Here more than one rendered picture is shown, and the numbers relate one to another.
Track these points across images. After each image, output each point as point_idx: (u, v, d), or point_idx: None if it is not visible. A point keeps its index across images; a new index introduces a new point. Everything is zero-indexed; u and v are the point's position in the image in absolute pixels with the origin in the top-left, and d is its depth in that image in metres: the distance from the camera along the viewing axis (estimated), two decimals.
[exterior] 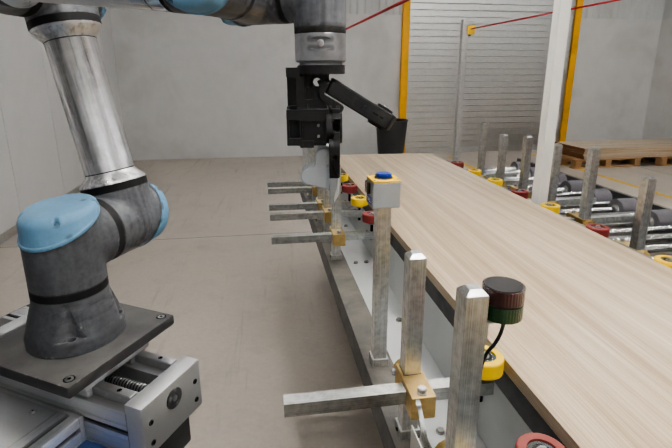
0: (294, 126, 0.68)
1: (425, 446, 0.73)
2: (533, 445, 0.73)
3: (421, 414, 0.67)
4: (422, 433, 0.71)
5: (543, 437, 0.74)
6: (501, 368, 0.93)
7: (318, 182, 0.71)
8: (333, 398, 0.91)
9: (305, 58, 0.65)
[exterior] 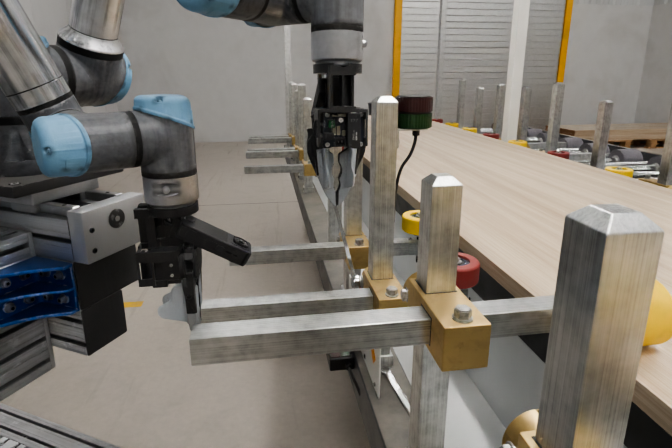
0: (359, 126, 0.66)
1: (347, 257, 0.80)
2: None
3: (336, 207, 0.75)
4: (342, 238, 0.78)
5: (458, 253, 0.80)
6: None
7: (351, 182, 0.71)
8: (275, 249, 0.97)
9: (360, 57, 0.65)
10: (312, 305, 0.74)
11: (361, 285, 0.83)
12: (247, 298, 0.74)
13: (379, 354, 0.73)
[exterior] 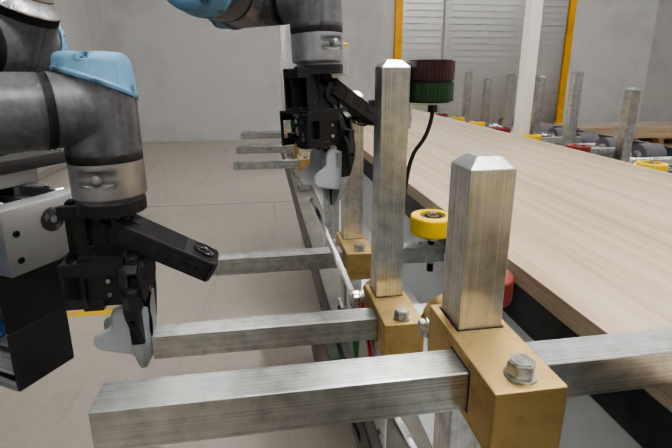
0: (310, 128, 0.65)
1: (337, 261, 0.69)
2: None
3: (315, 206, 0.74)
4: (327, 239, 0.71)
5: None
6: None
7: (329, 183, 0.70)
8: (258, 256, 0.80)
9: (319, 57, 0.64)
10: (299, 331, 0.57)
11: (362, 298, 0.66)
12: (214, 322, 0.57)
13: None
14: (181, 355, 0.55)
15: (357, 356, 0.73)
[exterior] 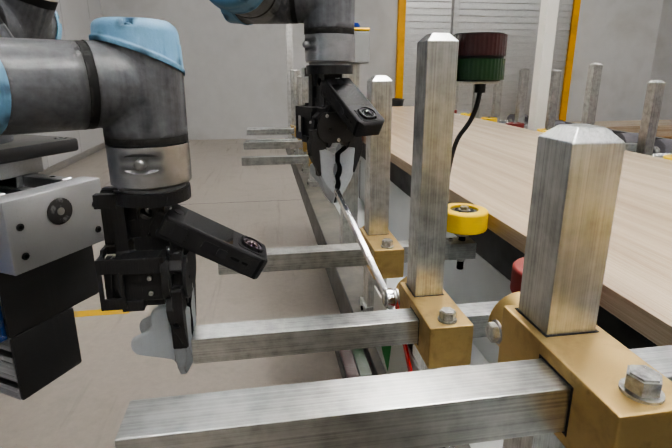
0: (304, 121, 0.75)
1: (368, 257, 0.64)
2: None
3: (342, 198, 0.69)
4: (356, 234, 0.66)
5: None
6: (484, 220, 0.77)
7: (316, 177, 0.74)
8: (278, 253, 0.75)
9: (305, 59, 0.70)
10: (351, 333, 0.52)
11: (397, 298, 0.61)
12: (258, 323, 0.52)
13: None
14: (223, 360, 0.50)
15: (388, 361, 0.67)
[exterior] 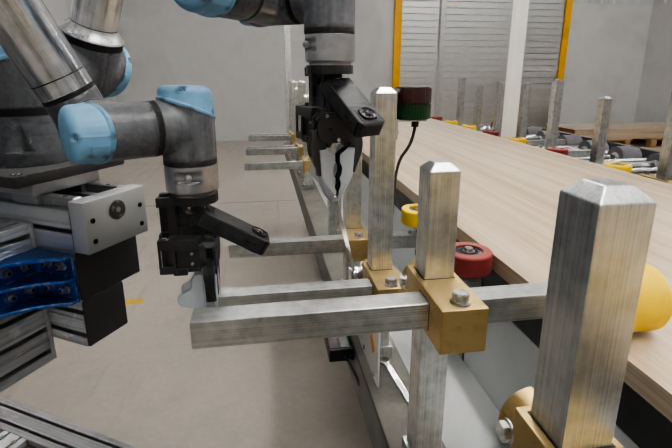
0: (304, 121, 0.74)
1: (347, 253, 0.80)
2: (460, 248, 0.80)
3: (338, 209, 0.73)
4: (343, 236, 0.77)
5: (471, 244, 0.81)
6: None
7: (316, 177, 0.74)
8: (275, 242, 0.98)
9: (305, 59, 0.70)
10: (328, 294, 0.75)
11: (360, 276, 0.84)
12: (263, 287, 0.75)
13: (378, 344, 0.73)
14: None
15: None
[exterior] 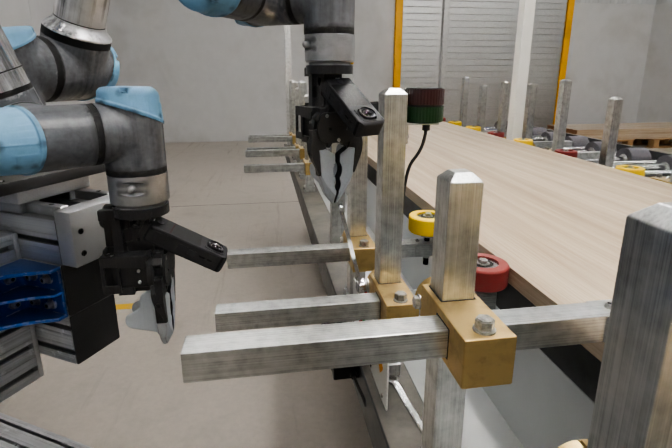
0: (304, 121, 0.75)
1: (353, 265, 0.74)
2: None
3: (344, 219, 0.68)
4: (349, 247, 0.72)
5: (485, 255, 0.76)
6: None
7: (316, 177, 0.74)
8: (276, 251, 0.93)
9: (305, 59, 0.70)
10: (333, 310, 0.70)
11: (367, 289, 0.79)
12: (263, 302, 0.70)
13: (387, 364, 0.68)
14: (238, 329, 0.68)
15: None
